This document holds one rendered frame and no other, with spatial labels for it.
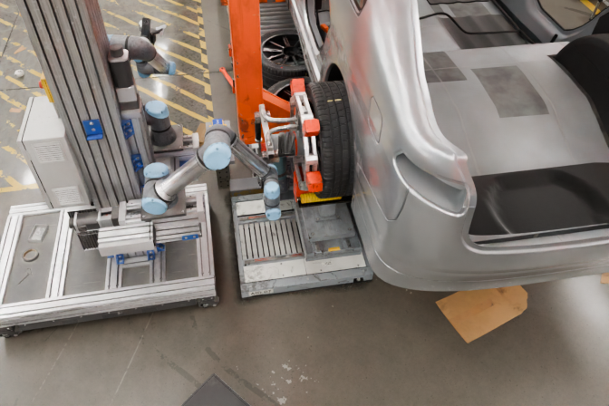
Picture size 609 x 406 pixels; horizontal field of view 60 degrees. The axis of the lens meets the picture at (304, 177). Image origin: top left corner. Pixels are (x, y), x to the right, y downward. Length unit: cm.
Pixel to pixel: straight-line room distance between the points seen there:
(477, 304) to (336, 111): 153
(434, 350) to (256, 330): 104
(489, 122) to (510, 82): 38
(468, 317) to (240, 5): 223
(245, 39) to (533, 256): 184
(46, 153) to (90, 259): 94
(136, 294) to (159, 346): 33
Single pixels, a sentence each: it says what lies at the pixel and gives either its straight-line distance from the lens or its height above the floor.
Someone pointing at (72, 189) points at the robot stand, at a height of 89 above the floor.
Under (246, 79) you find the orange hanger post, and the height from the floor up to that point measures 103.
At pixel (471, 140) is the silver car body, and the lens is 301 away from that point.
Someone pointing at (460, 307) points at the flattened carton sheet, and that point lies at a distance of 346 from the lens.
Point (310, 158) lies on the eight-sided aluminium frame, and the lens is 273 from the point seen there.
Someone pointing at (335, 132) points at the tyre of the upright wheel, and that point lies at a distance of 270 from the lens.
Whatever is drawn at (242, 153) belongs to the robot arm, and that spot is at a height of 115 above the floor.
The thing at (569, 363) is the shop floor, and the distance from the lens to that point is 352.
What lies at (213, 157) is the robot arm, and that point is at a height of 128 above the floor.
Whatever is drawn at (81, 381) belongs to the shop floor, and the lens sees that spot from 329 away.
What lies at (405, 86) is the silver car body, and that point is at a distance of 204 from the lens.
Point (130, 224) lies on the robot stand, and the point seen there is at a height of 74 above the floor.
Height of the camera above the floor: 283
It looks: 45 degrees down
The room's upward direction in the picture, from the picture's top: 2 degrees clockwise
